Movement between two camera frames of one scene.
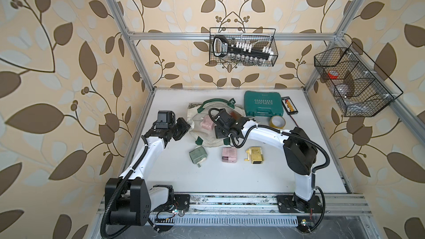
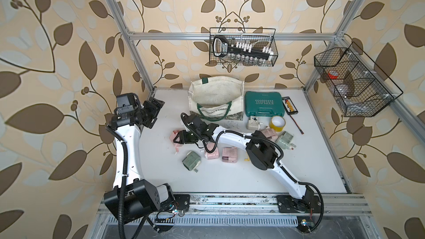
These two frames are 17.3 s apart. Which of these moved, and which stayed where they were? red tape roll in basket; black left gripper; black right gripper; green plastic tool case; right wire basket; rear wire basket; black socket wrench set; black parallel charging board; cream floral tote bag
Moved: black left gripper; black right gripper; cream floral tote bag
Stayed: red tape roll in basket; black socket wrench set; green plastic tool case; black parallel charging board; rear wire basket; right wire basket
